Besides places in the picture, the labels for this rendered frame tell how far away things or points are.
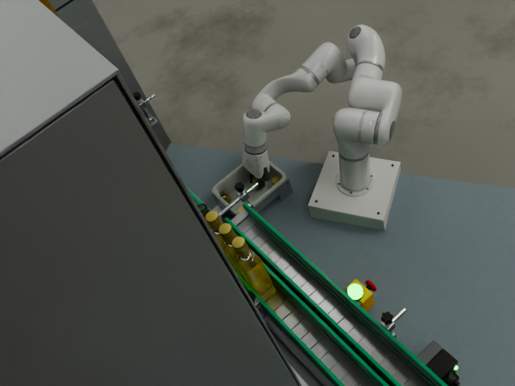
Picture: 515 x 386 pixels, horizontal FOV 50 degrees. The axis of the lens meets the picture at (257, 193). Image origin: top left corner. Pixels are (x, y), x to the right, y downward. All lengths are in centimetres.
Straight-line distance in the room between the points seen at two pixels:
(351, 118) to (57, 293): 133
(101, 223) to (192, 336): 18
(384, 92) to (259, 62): 205
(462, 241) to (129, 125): 155
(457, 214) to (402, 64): 171
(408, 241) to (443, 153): 122
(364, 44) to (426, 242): 63
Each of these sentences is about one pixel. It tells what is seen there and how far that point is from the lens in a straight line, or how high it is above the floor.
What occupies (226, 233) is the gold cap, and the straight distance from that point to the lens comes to 141.
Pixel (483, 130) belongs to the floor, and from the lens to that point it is 306.
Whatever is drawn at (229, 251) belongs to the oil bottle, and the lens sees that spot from 147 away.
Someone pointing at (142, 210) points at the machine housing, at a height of 204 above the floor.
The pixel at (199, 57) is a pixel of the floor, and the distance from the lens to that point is 386.
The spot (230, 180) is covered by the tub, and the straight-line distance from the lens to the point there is 195.
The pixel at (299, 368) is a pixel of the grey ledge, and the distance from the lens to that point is 152.
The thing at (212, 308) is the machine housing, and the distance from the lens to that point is 48.
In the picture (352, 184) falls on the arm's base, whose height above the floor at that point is 86.
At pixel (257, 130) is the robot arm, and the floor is 105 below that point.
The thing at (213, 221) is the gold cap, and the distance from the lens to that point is 145.
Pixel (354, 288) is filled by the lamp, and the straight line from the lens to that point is 161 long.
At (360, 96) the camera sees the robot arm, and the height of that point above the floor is 112.
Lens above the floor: 230
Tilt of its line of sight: 52 degrees down
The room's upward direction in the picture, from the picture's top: 23 degrees counter-clockwise
